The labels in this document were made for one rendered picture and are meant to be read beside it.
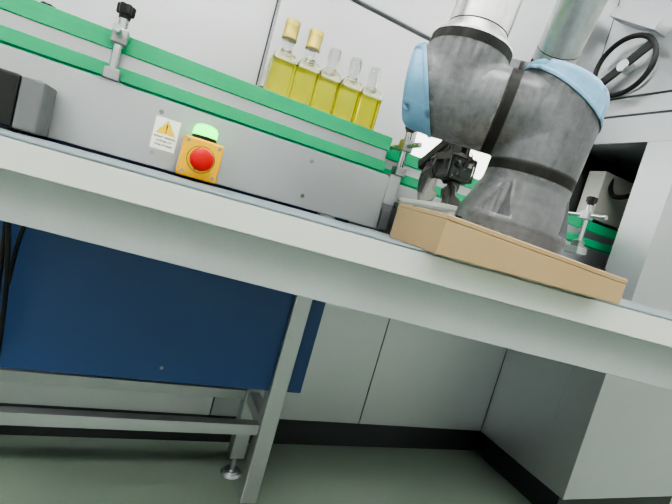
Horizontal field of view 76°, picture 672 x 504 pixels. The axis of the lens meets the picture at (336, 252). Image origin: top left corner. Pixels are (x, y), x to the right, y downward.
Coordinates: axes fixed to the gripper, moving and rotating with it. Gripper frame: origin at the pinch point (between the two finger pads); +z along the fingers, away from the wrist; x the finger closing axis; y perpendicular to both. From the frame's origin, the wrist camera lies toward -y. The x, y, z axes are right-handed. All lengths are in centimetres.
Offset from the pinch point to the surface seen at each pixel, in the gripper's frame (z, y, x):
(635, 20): -81, -22, 68
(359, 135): -12.3, -3.5, -21.0
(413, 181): -8.0, -13.8, 1.1
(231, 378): 47, -3, -35
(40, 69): -4, 0, -80
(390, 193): -2.1, -2.1, -10.4
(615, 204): -26, -29, 96
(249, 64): -25, -31, -45
